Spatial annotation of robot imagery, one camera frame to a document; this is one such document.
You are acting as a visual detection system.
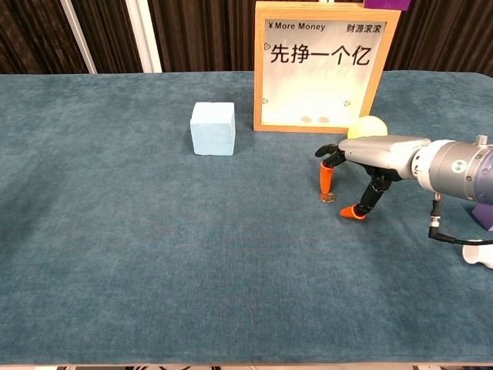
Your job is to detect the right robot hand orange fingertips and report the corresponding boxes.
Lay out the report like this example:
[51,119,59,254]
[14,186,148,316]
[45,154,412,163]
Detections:
[314,134,431,221]

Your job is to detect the wooden coin box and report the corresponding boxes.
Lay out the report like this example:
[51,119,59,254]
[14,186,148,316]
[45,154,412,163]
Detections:
[253,1,401,135]

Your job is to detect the yellow ball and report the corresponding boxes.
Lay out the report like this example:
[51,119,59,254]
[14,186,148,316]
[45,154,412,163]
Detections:
[347,116,388,140]

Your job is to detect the small purple cube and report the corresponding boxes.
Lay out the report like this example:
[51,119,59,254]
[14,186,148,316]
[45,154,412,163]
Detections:
[471,200,493,232]

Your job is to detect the white toothpaste tube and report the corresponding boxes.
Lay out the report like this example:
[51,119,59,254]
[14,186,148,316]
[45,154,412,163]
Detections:
[461,239,493,270]

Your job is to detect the light blue foam cube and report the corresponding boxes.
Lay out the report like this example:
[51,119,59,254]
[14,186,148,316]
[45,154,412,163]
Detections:
[189,101,236,156]

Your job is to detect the teal table cloth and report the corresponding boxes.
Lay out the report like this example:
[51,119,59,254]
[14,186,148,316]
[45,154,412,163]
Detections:
[0,70,493,365]

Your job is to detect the white partition post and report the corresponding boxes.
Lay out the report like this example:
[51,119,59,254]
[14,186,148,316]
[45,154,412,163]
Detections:
[59,0,99,75]
[125,0,163,74]

